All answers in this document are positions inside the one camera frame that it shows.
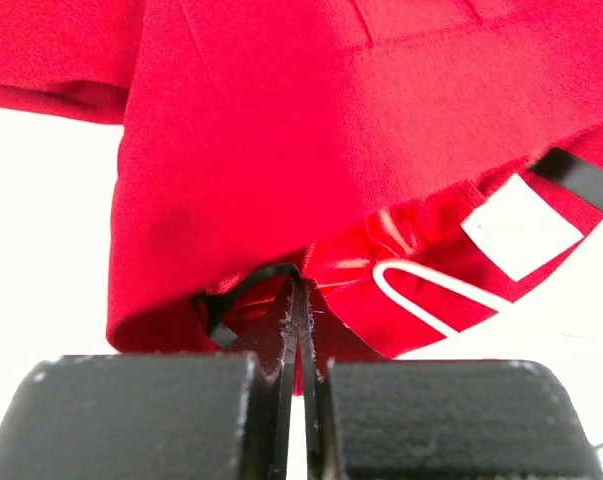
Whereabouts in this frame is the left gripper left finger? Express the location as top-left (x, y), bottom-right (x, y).
top-left (0, 280), bottom-right (301, 479)

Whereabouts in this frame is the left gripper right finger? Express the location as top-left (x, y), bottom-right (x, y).
top-left (300, 280), bottom-right (603, 479)

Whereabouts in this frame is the pink clothes hanger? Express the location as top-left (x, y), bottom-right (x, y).
top-left (372, 259), bottom-right (513, 339)

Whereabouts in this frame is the red skirt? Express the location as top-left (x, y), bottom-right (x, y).
top-left (0, 0), bottom-right (603, 396)

